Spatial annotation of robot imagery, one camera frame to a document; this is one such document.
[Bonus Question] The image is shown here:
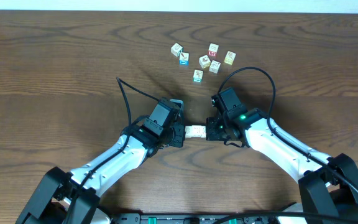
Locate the wooden block green letter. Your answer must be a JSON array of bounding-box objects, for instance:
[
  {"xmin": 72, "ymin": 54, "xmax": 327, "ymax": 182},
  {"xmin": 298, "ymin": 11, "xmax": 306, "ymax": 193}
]
[{"xmin": 200, "ymin": 126, "xmax": 206, "ymax": 138}]

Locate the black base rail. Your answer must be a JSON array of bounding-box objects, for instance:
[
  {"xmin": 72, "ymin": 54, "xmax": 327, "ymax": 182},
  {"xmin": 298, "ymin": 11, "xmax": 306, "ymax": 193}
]
[{"xmin": 110, "ymin": 212, "xmax": 347, "ymax": 224}]

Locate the wooden block yellow print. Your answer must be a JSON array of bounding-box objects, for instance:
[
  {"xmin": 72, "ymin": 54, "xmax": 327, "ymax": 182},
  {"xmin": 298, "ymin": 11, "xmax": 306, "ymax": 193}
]
[{"xmin": 224, "ymin": 51, "xmax": 236, "ymax": 65}]

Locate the right black cable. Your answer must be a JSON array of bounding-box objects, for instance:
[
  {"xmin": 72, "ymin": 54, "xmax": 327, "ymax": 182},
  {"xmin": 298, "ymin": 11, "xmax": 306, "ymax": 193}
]
[{"xmin": 216, "ymin": 66, "xmax": 358, "ymax": 224}]

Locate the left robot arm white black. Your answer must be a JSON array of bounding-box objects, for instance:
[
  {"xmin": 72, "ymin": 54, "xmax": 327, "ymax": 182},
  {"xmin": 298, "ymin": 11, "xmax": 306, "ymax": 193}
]
[{"xmin": 16, "ymin": 119, "xmax": 185, "ymax": 223}]

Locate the wooden block blue side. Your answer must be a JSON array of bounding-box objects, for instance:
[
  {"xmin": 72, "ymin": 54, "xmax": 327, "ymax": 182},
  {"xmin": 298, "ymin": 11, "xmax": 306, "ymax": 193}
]
[{"xmin": 179, "ymin": 52, "xmax": 190, "ymax": 65}]

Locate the wooden block centre brown print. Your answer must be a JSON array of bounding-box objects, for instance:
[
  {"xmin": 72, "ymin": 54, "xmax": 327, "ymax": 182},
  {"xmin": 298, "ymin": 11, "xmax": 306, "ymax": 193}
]
[{"xmin": 199, "ymin": 55, "xmax": 211, "ymax": 69}]

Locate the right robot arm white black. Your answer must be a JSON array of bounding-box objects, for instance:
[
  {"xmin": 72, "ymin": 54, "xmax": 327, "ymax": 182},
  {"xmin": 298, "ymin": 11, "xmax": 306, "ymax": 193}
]
[{"xmin": 206, "ymin": 108, "xmax": 358, "ymax": 223}]

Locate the wooden block red seven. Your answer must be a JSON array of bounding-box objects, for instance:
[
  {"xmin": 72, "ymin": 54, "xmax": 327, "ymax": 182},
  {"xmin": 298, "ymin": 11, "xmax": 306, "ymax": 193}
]
[{"xmin": 191, "ymin": 126, "xmax": 203, "ymax": 138}]

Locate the wooden block red M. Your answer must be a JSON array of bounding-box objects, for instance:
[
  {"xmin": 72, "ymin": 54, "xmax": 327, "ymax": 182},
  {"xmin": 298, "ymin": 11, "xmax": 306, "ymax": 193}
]
[{"xmin": 208, "ymin": 43, "xmax": 219, "ymax": 57}]

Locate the wooden block teal side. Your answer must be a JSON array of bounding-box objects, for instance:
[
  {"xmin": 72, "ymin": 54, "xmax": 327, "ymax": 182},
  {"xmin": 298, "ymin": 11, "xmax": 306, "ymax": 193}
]
[{"xmin": 193, "ymin": 70, "xmax": 203, "ymax": 83}]

